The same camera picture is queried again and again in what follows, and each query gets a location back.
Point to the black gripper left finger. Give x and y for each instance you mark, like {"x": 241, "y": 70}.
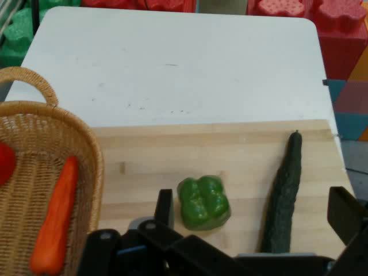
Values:
{"x": 164, "y": 207}

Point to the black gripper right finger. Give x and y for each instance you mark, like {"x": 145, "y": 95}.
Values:
{"x": 348, "y": 218}

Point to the wooden cutting board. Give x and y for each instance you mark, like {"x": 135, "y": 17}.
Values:
{"x": 143, "y": 184}

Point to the green toy bell pepper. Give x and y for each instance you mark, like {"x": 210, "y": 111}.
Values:
{"x": 201, "y": 201}

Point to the dark green toy cucumber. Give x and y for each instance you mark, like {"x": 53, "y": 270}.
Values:
{"x": 283, "y": 195}

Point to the colourful triangle floor mat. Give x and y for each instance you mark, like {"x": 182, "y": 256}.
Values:
{"x": 350, "y": 115}

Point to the orange toy carrot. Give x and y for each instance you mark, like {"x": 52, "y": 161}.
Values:
{"x": 54, "y": 224}

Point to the red toy tomato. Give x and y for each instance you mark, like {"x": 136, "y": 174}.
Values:
{"x": 5, "y": 164}

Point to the red foam puzzle block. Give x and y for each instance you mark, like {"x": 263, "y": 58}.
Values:
{"x": 339, "y": 43}

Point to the red foam block stack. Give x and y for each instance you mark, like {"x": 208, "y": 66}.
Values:
{"x": 115, "y": 4}

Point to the green foam block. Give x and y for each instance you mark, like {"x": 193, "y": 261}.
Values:
{"x": 17, "y": 37}

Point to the black camera tripod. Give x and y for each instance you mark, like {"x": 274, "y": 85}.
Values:
{"x": 35, "y": 14}

